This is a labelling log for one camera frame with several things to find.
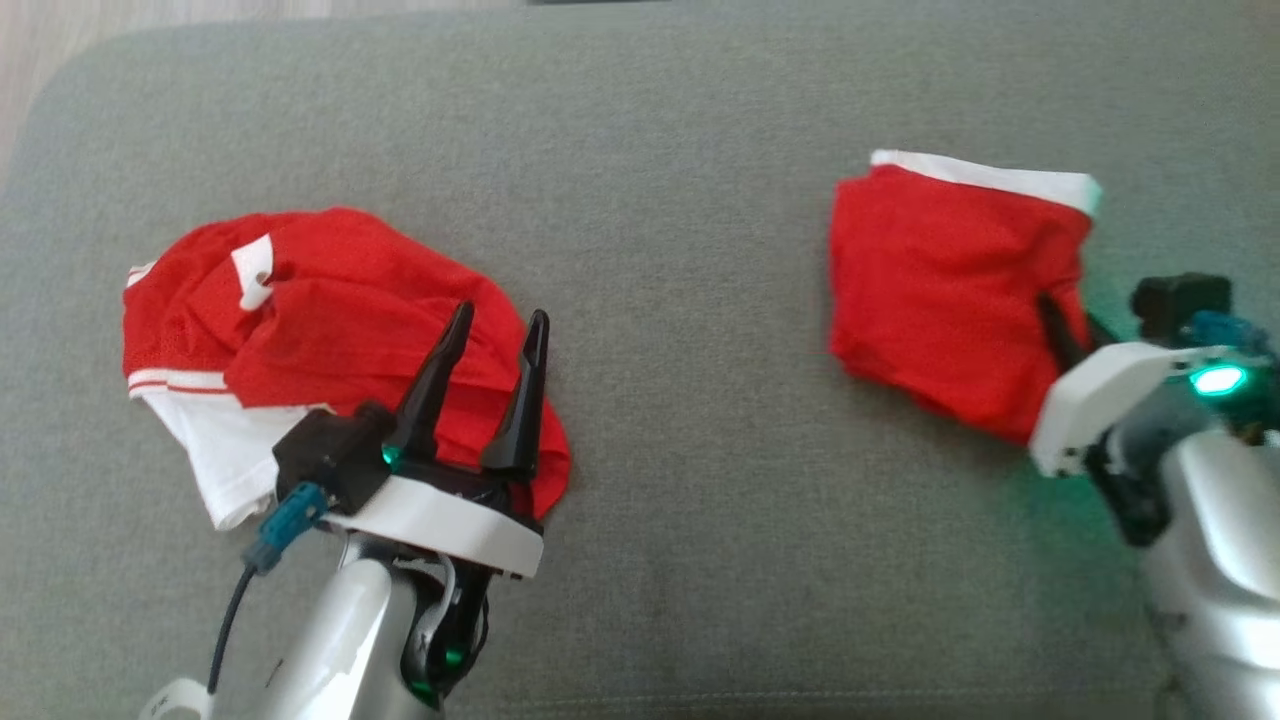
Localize grey fabric sofa seat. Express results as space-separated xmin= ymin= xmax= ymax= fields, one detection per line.
xmin=0 ymin=0 xmax=1280 ymax=720

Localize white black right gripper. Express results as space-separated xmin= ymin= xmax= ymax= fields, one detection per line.
xmin=1029 ymin=293 xmax=1251 ymax=478

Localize blue cable connector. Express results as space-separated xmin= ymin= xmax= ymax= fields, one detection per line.
xmin=243 ymin=482 xmax=331 ymax=576
xmin=1185 ymin=310 xmax=1276 ymax=361

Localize blue right cable connector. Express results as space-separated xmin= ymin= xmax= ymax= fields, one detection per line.
xmin=1185 ymin=310 xmax=1276 ymax=361

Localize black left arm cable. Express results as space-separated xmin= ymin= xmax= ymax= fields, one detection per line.
xmin=207 ymin=565 xmax=261 ymax=696

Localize red white-banded shorts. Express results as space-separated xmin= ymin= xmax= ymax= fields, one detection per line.
xmin=828 ymin=149 xmax=1103 ymax=446

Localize red white basketball jersey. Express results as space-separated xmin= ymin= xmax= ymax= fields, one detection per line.
xmin=122 ymin=207 xmax=573 ymax=531

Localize white left cable label tag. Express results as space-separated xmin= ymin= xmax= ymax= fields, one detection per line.
xmin=140 ymin=678 xmax=216 ymax=720

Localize blue left cable connector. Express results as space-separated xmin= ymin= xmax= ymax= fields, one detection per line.
xmin=243 ymin=482 xmax=331 ymax=576

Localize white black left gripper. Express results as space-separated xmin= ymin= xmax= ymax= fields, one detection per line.
xmin=325 ymin=300 xmax=551 ymax=581

